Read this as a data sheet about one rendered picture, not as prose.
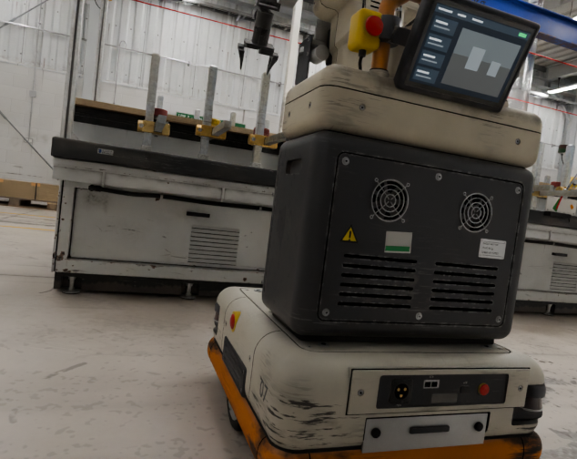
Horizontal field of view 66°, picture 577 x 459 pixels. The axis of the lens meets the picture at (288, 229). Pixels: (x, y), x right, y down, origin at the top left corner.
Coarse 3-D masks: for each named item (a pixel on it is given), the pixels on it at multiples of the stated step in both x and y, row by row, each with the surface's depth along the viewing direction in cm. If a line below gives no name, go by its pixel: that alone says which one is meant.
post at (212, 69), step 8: (208, 72) 201; (216, 72) 201; (208, 80) 200; (216, 80) 202; (208, 88) 201; (208, 96) 201; (208, 104) 201; (208, 112) 202; (208, 120) 202; (200, 144) 203; (208, 144) 203; (200, 152) 202
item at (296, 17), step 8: (296, 8) 309; (296, 16) 310; (296, 24) 310; (296, 32) 311; (296, 40) 311; (288, 48) 313; (296, 48) 312; (288, 56) 311; (288, 64) 311; (288, 72) 311; (288, 80) 312; (288, 88) 313; (280, 112) 316; (280, 120) 315; (280, 128) 313
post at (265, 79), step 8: (264, 72) 209; (264, 80) 209; (264, 88) 209; (264, 96) 209; (264, 104) 210; (264, 112) 210; (264, 120) 211; (256, 128) 211; (256, 152) 211; (256, 160) 211
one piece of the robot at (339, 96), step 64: (384, 0) 85; (384, 64) 85; (320, 128) 84; (384, 128) 85; (448, 128) 90; (512, 128) 95; (320, 192) 82; (384, 192) 86; (448, 192) 91; (512, 192) 97; (320, 256) 83; (384, 256) 87; (448, 256) 92; (512, 256) 99; (320, 320) 84; (384, 320) 89; (448, 320) 94
